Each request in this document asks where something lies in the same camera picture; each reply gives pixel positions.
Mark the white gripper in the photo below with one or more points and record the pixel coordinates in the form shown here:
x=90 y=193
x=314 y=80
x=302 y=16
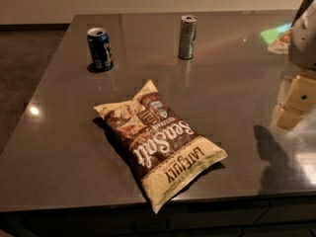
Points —
x=304 y=41

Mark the silver redbull can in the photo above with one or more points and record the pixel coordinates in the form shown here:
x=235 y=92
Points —
x=188 y=33

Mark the blue pepsi can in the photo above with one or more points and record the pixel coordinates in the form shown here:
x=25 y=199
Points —
x=100 y=49

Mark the brown sea salt chip bag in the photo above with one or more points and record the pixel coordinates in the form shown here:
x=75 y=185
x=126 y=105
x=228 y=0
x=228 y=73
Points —
x=164 y=152

